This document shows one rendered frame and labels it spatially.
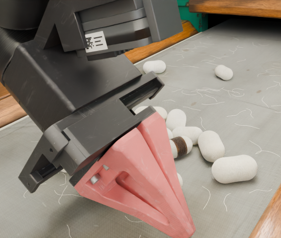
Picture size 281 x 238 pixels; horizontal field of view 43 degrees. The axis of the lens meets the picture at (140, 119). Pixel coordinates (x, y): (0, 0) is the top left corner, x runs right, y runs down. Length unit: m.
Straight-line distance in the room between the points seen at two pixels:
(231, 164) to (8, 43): 0.19
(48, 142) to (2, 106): 0.26
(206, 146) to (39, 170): 0.15
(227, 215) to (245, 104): 0.20
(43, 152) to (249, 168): 0.17
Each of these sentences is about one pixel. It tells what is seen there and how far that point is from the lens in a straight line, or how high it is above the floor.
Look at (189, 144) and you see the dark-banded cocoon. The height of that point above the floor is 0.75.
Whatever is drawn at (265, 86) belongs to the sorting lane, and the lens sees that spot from 0.51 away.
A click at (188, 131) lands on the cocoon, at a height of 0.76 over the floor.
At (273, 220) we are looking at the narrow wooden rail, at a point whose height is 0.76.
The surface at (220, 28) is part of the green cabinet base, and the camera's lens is 0.83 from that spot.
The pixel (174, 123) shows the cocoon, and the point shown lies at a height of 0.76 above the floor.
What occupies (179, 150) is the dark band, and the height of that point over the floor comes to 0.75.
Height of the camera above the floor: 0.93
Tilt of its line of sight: 27 degrees down
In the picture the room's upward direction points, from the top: 4 degrees counter-clockwise
